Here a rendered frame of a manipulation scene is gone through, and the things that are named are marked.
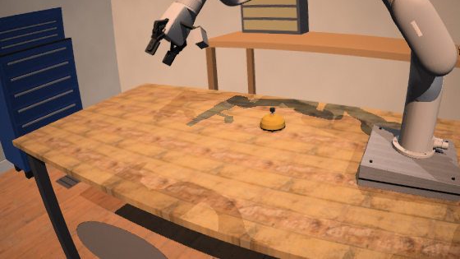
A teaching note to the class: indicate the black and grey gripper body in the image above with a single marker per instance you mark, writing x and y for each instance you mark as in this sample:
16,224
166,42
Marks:
175,31

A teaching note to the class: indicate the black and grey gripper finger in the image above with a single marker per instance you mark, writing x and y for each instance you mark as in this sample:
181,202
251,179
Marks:
170,55
156,37

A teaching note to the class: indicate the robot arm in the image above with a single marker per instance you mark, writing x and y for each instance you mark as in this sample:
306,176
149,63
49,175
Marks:
433,48

